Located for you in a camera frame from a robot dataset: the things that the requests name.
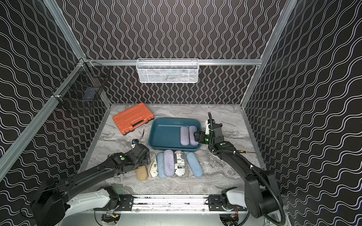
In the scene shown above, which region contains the lavender fabric glasses case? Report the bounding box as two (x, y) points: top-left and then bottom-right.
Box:
(164, 150), (175, 177)
(180, 127), (189, 146)
(189, 126), (199, 146)

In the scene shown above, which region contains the tan fabric glasses case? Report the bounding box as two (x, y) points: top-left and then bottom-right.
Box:
(135, 166), (149, 181)

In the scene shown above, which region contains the cream map print glasses case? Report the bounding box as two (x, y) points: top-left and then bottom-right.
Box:
(149, 152), (158, 178)

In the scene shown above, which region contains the newspaper print glasses case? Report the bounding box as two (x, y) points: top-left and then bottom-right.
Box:
(174, 150), (186, 177)

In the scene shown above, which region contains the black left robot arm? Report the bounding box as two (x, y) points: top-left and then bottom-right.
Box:
(30, 144), (150, 226)

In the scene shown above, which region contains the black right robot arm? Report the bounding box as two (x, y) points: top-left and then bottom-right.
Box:
(189, 118), (286, 226)

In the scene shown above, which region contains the light blue glasses case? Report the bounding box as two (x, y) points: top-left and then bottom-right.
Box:
(186, 152), (203, 178)
(156, 153), (167, 179)

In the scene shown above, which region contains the teal plastic storage tray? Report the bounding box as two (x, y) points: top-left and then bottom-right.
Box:
(149, 117), (201, 152)

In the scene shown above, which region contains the orange plastic tool case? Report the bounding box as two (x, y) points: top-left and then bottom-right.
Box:
(112, 103), (154, 136)

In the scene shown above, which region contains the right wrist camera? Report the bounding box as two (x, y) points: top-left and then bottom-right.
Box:
(205, 119), (215, 135)

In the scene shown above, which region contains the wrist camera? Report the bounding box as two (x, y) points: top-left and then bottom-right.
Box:
(205, 119), (215, 135)
(131, 139), (139, 148)

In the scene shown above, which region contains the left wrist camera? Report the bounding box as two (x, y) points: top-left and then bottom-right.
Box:
(131, 139), (139, 148)

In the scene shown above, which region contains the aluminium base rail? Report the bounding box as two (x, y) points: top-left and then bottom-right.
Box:
(56, 193), (283, 213)

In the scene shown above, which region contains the white wire mesh basket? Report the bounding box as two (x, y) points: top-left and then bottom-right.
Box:
(136, 58), (199, 83)

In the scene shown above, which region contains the black wire mesh basket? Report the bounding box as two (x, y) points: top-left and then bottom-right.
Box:
(54, 62), (110, 113)

